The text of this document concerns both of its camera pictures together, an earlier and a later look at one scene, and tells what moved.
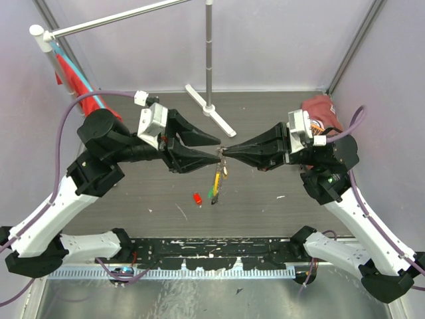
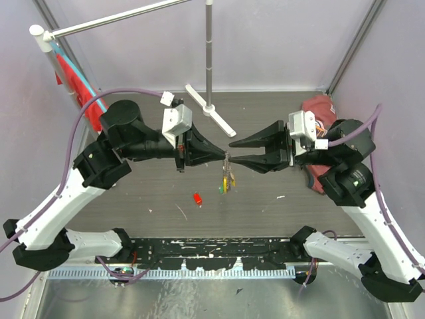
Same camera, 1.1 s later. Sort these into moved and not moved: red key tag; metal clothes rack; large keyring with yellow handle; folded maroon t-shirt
Moved: large keyring with yellow handle
Not moved: folded maroon t-shirt; metal clothes rack; red key tag
